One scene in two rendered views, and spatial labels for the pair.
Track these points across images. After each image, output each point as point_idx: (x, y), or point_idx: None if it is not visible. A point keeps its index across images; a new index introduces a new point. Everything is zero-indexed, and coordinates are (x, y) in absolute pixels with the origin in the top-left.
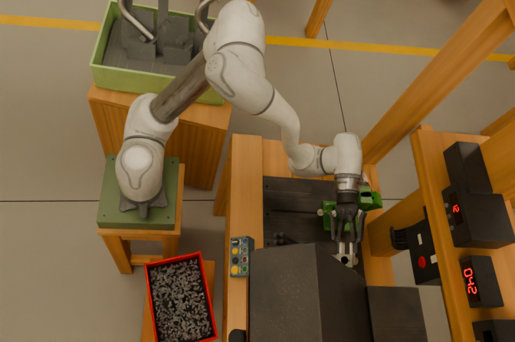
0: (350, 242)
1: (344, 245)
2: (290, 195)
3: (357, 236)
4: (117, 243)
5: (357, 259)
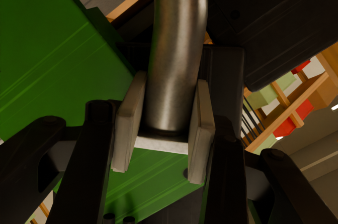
0: (194, 182)
1: (135, 113)
2: None
3: (254, 218)
4: None
5: (207, 6)
